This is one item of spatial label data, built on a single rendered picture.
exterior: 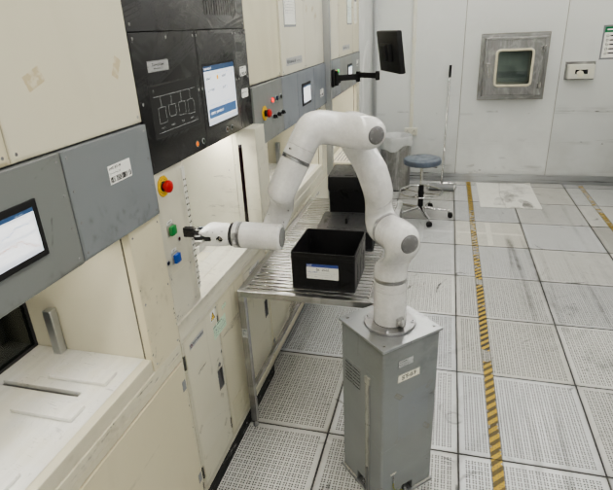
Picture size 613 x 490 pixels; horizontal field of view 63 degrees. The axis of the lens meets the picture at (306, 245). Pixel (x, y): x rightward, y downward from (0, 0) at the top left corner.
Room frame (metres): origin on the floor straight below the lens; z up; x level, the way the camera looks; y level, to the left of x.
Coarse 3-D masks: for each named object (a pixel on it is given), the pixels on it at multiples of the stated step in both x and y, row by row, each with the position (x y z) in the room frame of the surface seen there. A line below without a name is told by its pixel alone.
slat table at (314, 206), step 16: (304, 208) 2.96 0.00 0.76; (320, 208) 2.95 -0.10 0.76; (400, 208) 2.88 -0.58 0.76; (304, 224) 2.69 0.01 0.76; (288, 240) 2.47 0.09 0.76; (272, 256) 2.27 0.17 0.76; (288, 256) 2.26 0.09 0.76; (368, 256) 2.22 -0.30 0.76; (256, 272) 2.10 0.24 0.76; (272, 272) 2.09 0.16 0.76; (288, 272) 2.08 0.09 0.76; (368, 272) 2.04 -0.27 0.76; (240, 288) 1.95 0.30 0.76; (256, 288) 1.95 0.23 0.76; (272, 288) 1.93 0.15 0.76; (240, 304) 1.92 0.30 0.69; (336, 304) 1.81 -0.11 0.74; (352, 304) 1.79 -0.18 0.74; (368, 304) 1.77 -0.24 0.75; (240, 320) 1.93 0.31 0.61; (288, 320) 2.52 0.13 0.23; (272, 352) 2.21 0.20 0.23; (256, 384) 1.96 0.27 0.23; (256, 400) 1.93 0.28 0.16; (256, 416) 1.92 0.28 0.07
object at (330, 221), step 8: (328, 216) 2.53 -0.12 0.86; (336, 216) 2.52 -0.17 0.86; (344, 216) 2.51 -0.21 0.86; (352, 216) 2.51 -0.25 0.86; (360, 216) 2.50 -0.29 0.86; (320, 224) 2.42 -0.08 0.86; (328, 224) 2.41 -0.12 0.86; (336, 224) 2.41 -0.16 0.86; (344, 224) 2.40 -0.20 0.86; (352, 224) 2.39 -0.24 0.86; (360, 224) 2.39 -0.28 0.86; (368, 240) 2.27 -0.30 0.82; (368, 248) 2.27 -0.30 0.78
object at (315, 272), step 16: (304, 240) 2.12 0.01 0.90; (320, 240) 2.17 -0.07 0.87; (336, 240) 2.15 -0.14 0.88; (352, 240) 2.13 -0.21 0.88; (304, 256) 1.91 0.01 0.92; (320, 256) 1.89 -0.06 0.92; (336, 256) 1.87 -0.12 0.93; (352, 256) 1.85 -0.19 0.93; (304, 272) 1.91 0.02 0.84; (320, 272) 1.89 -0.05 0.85; (336, 272) 1.87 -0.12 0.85; (352, 272) 1.85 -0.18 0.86; (304, 288) 1.91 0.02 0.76; (320, 288) 1.89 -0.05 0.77; (336, 288) 1.87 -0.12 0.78; (352, 288) 1.85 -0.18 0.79
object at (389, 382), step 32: (352, 320) 1.64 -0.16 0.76; (416, 320) 1.62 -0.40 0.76; (352, 352) 1.60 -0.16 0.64; (384, 352) 1.43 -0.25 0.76; (416, 352) 1.51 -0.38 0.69; (352, 384) 1.60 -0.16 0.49; (384, 384) 1.44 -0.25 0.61; (416, 384) 1.52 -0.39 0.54; (352, 416) 1.61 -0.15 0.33; (384, 416) 1.45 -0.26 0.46; (416, 416) 1.52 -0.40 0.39; (352, 448) 1.61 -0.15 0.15; (384, 448) 1.45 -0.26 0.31; (416, 448) 1.53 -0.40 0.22; (384, 480) 1.45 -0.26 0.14; (416, 480) 1.53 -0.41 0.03
